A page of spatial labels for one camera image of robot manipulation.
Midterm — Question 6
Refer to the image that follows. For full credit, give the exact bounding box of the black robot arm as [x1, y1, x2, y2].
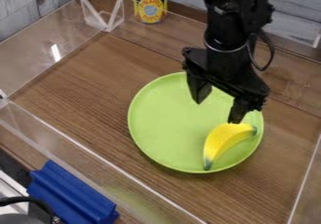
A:
[182, 0, 274, 124]

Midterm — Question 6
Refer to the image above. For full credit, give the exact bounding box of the green plate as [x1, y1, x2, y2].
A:
[128, 72, 265, 174]

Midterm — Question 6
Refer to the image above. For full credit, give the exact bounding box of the blue plastic block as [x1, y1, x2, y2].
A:
[28, 160, 119, 224]

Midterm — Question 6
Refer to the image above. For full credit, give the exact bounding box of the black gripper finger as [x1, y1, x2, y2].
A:
[187, 73, 211, 104]
[228, 97, 250, 124]

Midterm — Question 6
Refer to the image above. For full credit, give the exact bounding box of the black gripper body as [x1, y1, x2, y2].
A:
[182, 47, 270, 111]

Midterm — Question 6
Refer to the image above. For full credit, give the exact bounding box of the yellow labelled tin can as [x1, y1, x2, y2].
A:
[133, 0, 167, 24]

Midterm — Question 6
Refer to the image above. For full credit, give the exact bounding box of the black cable bottom left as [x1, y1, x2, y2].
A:
[0, 196, 60, 224]

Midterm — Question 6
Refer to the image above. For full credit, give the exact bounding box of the yellow banana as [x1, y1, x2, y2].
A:
[203, 123, 256, 171]

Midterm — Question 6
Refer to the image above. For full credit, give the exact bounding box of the clear acrylic corner bracket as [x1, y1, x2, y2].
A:
[80, 0, 124, 33]

